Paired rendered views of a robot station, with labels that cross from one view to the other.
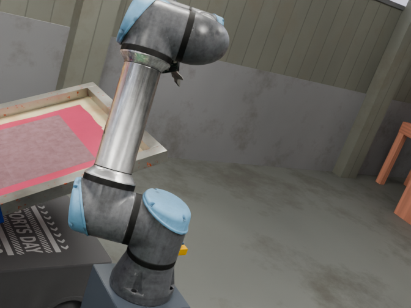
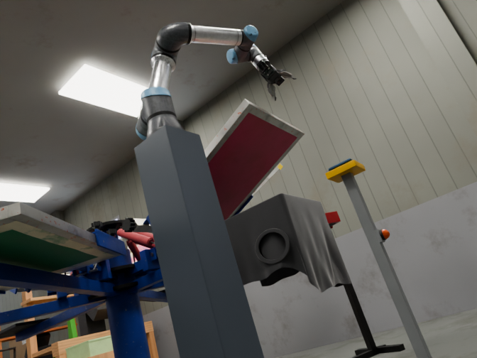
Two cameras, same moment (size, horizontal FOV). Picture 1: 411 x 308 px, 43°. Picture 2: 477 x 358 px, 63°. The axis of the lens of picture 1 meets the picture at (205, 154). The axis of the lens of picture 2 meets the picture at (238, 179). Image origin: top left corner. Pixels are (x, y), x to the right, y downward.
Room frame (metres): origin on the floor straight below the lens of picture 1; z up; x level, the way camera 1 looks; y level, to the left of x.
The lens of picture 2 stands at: (0.81, -1.26, 0.49)
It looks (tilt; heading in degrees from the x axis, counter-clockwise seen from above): 20 degrees up; 70
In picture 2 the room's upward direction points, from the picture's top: 18 degrees counter-clockwise
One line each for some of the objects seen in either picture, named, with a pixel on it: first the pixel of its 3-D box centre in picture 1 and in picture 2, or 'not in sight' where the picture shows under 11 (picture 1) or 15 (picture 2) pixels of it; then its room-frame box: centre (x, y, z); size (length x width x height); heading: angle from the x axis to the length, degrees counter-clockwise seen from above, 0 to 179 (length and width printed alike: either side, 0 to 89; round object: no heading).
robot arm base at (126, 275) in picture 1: (147, 267); (164, 130); (1.05, 0.04, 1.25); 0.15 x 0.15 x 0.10
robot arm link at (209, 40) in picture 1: (207, 33); (209, 35); (1.39, 0.10, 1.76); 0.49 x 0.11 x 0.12; 9
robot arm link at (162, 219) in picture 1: (158, 223); (157, 106); (1.05, 0.05, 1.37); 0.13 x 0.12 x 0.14; 99
